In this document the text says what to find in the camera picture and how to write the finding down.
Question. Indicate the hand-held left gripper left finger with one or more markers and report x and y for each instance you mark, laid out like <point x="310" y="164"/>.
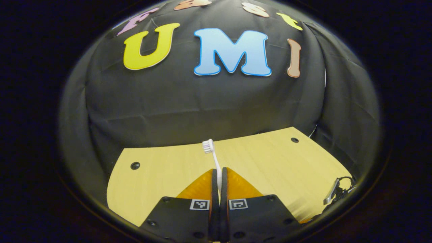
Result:
<point x="214" y="192"/>

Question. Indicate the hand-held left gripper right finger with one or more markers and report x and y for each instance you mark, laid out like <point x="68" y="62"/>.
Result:
<point x="224" y="192"/>

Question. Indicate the white toothbrush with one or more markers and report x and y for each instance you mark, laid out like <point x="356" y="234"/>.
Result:
<point x="208" y="145"/>

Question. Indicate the light wooden desktop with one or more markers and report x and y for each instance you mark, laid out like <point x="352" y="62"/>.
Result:
<point x="263" y="162"/>

